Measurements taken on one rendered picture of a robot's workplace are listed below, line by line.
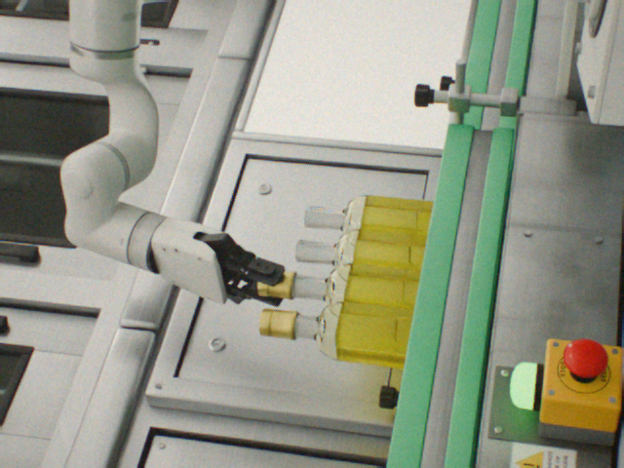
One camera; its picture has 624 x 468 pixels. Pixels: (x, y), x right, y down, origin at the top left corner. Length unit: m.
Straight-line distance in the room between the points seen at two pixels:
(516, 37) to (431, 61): 0.25
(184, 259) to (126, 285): 0.24
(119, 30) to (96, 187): 0.20
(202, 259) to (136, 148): 0.19
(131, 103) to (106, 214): 0.15
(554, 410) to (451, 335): 0.18
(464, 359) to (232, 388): 0.41
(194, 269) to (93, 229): 0.15
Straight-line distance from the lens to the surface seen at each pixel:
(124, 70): 1.51
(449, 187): 1.42
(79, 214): 1.58
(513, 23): 1.79
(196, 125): 1.91
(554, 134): 1.46
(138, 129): 1.62
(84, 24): 1.49
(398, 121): 1.87
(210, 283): 1.53
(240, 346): 1.62
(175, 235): 1.52
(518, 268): 1.32
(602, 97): 1.08
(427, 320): 1.30
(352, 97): 1.91
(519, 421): 1.21
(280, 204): 1.77
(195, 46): 2.11
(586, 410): 1.16
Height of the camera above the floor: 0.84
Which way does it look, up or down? 11 degrees up
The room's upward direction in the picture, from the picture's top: 84 degrees counter-clockwise
